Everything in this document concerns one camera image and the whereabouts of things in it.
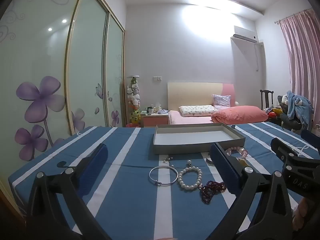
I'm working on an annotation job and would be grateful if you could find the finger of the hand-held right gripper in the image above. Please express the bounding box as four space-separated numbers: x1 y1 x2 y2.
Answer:
271 137 320 173
301 129 320 153

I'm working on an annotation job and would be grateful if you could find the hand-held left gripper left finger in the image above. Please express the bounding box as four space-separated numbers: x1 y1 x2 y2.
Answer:
25 143 113 240

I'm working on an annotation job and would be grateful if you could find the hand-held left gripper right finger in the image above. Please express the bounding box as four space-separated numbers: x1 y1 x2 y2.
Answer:
209 142 294 240

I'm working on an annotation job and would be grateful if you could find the pink and gold bead bracelet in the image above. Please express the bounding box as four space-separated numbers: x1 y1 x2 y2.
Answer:
225 146 248 167

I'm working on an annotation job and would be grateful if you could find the dark purple bead bracelet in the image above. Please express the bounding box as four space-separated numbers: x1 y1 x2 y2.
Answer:
199 181 227 204

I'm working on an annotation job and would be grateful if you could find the white pearl bracelet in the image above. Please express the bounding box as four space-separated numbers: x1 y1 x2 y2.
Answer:
177 166 203 192

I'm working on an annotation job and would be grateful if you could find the grey cardboard tray box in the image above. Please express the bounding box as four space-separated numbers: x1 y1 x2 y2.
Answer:
153 122 246 155

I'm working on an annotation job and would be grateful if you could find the thin silver bangle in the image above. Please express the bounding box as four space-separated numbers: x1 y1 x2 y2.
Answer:
149 166 178 186

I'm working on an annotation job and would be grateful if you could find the person's right hand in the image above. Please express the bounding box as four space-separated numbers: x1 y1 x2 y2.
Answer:
294 196 315 224

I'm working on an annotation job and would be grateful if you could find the red and yellow toy pile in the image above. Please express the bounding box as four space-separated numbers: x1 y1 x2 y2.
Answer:
267 106 283 118

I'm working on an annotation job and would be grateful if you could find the blue white striped blanket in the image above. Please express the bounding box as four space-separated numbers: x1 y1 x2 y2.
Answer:
7 121 320 240

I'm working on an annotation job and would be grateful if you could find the dark wooden chair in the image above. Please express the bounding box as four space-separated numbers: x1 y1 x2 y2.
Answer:
259 89 275 112

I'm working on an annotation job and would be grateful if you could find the pink pillow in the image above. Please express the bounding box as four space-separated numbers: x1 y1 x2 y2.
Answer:
211 106 269 125

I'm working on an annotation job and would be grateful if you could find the white patterned pillow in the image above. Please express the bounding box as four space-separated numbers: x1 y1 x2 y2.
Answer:
178 104 220 117

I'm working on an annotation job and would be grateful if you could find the pink bed mattress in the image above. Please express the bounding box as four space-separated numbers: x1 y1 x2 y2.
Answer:
168 110 218 125

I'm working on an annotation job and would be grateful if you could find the lilac patterned pillow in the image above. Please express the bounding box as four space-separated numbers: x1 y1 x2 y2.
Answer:
212 94 232 109

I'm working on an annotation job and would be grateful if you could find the pink nightstand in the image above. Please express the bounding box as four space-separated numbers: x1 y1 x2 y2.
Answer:
142 112 169 128

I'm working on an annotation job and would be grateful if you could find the clear tube of plush toys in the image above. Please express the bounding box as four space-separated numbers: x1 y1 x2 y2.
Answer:
126 75 142 128

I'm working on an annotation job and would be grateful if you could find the pink curtain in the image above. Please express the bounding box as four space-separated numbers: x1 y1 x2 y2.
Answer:
279 9 320 130

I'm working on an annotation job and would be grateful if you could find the beige and pink headboard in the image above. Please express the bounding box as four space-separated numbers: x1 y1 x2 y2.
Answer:
167 82 235 111

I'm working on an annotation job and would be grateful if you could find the wardrobe with floral sliding doors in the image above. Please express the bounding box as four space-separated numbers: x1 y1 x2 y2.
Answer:
0 0 126 161

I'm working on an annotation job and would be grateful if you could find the white air conditioner pipe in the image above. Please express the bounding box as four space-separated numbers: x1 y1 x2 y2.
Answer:
254 42 263 72

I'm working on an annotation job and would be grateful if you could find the white air conditioner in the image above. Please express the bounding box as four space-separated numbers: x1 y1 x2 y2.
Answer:
230 33 258 43

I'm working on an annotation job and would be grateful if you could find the curtain rod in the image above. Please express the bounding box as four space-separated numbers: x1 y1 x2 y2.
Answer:
274 12 300 25

